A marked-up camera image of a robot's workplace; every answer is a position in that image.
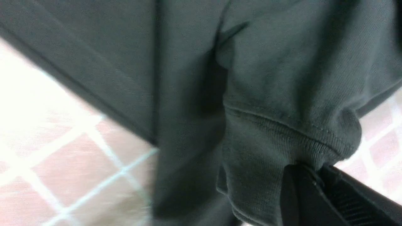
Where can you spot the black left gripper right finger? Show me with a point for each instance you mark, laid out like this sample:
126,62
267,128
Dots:
358,204

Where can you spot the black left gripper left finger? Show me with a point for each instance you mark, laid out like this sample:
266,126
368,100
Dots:
303,202

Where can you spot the pink checkered tablecloth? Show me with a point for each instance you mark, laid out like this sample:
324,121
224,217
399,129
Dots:
63,163

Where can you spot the dark gray long-sleeve top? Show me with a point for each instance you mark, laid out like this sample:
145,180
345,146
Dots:
230,91

